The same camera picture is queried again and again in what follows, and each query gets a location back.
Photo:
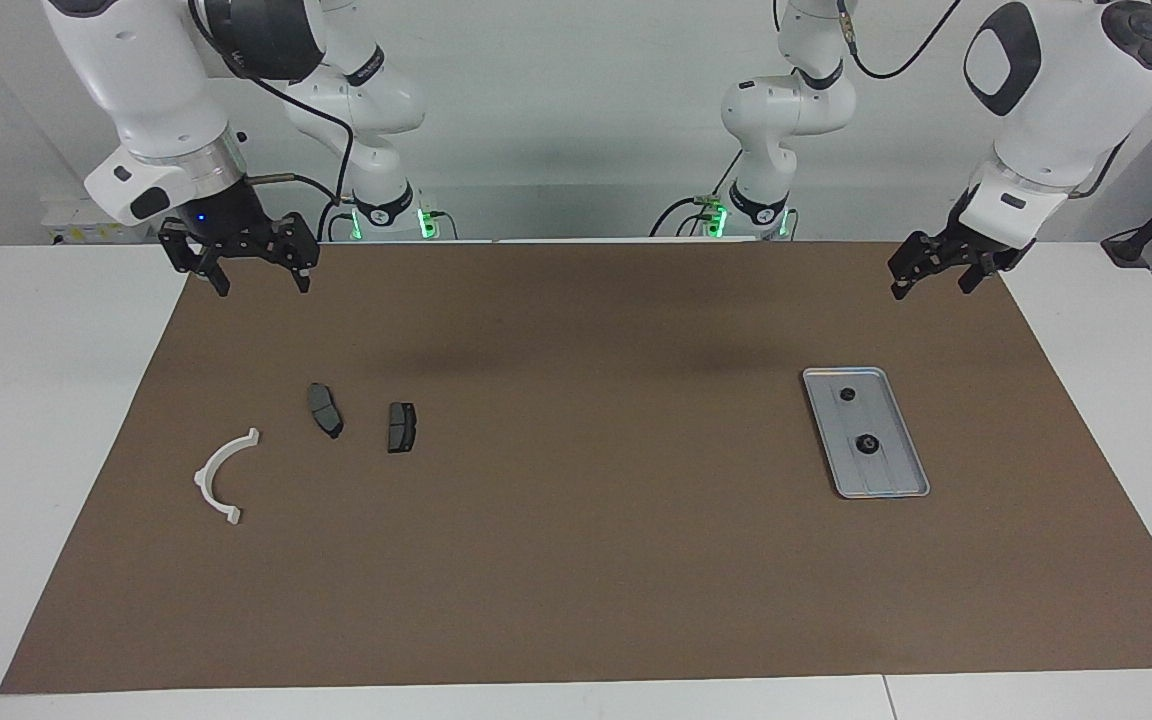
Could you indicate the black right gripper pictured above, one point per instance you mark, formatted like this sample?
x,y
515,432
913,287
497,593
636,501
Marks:
x,y
236,230

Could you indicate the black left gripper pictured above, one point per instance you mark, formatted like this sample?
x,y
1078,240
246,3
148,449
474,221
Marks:
x,y
956,245

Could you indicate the large black bearing gear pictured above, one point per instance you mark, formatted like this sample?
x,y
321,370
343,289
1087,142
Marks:
x,y
866,445

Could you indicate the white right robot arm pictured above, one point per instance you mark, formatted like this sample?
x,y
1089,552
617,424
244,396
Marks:
x,y
146,90

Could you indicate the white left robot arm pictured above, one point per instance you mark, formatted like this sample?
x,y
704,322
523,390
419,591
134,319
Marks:
x,y
1066,110

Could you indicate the silver metal tray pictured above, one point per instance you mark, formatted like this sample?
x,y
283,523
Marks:
x,y
886,475

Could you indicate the dark curved brake pad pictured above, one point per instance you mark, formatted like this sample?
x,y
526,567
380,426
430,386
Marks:
x,y
325,410

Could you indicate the white box with yellow labels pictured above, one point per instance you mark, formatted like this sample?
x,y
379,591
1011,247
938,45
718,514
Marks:
x,y
71,225

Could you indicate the dark rectangular brake pad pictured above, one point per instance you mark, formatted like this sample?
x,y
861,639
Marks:
x,y
401,428

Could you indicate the brown table mat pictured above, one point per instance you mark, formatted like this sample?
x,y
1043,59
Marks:
x,y
576,560

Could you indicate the white curved plastic bracket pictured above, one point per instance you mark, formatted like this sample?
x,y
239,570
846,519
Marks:
x,y
208,488

